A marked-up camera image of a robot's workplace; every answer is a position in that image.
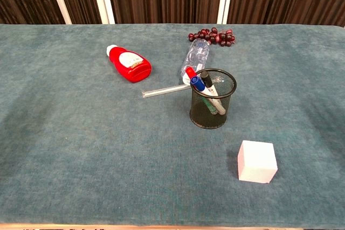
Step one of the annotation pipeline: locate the black white marker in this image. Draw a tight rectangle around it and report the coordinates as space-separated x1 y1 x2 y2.
200 71 226 116

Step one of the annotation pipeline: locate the red cap marker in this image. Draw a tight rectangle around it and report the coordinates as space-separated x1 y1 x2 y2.
185 66 199 81

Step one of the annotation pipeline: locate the black pen cup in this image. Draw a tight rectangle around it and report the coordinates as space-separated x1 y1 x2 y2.
189 68 237 130

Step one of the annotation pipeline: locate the clear glass rod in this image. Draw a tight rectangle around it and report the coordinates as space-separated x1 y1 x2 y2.
141 83 191 99

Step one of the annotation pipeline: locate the clear plastic water bottle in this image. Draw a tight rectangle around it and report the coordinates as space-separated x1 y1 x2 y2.
180 38 211 84

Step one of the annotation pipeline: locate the red squeeze bottle white cap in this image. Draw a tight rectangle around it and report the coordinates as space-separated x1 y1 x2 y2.
106 44 153 83

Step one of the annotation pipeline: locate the bunch of red grapes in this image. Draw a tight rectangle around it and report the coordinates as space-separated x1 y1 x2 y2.
188 26 238 47

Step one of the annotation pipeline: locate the teal table cloth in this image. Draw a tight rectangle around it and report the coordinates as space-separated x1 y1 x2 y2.
0 23 345 227

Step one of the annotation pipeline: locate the pale pink cube block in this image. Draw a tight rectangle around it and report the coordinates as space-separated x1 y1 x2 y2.
237 140 279 185

